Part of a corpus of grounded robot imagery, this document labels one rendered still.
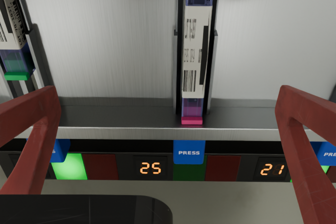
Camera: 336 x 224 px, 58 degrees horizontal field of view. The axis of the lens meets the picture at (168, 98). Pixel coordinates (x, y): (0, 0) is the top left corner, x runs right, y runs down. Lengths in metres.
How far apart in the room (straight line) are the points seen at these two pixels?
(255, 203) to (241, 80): 0.80
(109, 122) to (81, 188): 0.78
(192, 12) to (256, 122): 0.09
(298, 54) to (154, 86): 0.10
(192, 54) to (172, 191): 0.79
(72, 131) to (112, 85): 0.04
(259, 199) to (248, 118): 0.78
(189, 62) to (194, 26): 0.02
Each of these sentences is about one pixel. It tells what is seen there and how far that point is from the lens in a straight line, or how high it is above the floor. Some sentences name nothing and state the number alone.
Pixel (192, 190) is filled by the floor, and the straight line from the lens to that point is 0.95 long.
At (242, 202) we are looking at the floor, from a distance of 0.98.
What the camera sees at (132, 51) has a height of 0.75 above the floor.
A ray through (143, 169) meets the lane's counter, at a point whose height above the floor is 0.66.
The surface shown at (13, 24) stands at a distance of 0.20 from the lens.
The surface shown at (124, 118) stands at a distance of 0.21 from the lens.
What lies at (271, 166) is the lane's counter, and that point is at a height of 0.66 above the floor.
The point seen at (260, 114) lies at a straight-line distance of 0.22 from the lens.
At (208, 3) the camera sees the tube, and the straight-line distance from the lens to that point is 0.17.
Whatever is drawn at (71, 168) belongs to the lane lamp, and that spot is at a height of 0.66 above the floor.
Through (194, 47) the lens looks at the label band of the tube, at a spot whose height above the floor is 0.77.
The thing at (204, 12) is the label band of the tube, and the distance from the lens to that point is 0.17.
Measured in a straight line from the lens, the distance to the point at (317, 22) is 0.20.
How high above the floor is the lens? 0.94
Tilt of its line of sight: 83 degrees down
